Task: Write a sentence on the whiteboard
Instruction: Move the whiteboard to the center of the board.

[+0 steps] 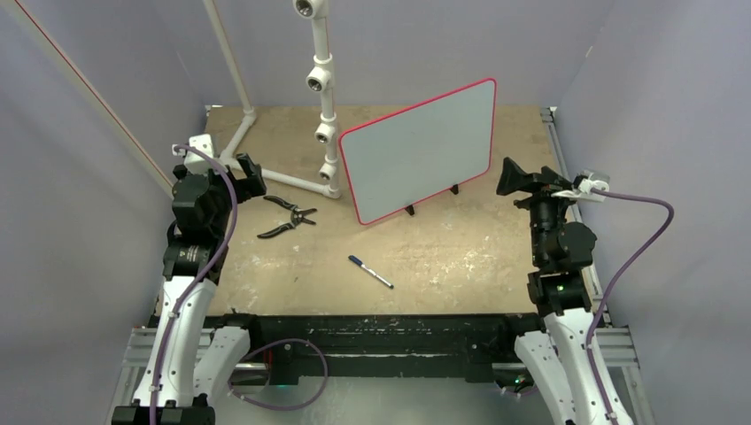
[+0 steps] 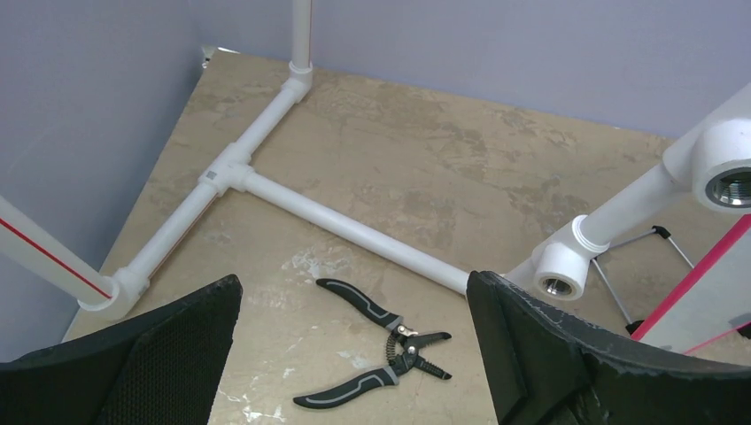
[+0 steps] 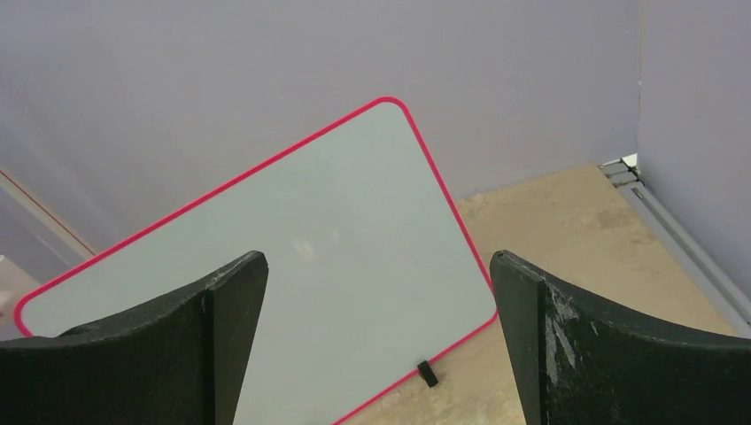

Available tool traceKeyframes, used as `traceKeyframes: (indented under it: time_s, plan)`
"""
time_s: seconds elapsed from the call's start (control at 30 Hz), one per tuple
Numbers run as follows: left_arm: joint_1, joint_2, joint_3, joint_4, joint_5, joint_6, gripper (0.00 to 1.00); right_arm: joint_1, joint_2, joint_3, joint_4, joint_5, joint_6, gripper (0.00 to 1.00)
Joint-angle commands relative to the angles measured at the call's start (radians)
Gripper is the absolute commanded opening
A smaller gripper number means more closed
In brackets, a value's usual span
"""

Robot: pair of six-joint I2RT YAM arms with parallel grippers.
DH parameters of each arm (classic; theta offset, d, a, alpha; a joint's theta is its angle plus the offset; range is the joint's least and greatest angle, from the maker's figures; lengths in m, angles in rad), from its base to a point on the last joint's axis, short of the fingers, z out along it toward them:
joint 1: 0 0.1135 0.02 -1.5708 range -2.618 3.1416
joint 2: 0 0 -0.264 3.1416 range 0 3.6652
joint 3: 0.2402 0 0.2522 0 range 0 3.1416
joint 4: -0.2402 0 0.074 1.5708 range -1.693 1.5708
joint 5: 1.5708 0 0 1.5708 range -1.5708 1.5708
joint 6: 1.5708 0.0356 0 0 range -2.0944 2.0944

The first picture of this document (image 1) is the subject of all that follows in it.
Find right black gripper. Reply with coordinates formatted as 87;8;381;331
497;157;581;264

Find red framed whiteboard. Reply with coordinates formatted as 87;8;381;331
337;78;498;226

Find white marker pen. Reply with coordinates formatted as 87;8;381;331
348;255;394;290

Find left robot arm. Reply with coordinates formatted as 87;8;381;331
111;154;267;424

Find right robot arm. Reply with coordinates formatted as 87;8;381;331
496;157;633;424

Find black whiteboard stand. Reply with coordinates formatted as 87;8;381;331
405;183;461;217

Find black pliers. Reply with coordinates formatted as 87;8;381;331
257;195;319;240

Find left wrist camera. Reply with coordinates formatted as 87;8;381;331
172;133;214;176

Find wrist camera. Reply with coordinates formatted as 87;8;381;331
172;133;214;176
552;170;610;203

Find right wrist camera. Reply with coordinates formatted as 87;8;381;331
552;170;610;203

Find white pvc pipe frame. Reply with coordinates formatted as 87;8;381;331
1;1;341;199

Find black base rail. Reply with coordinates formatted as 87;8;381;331
203;313;545;385

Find aluminium table frame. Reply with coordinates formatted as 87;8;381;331
105;105;658;425

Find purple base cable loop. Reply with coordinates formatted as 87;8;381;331
227;338;329;413

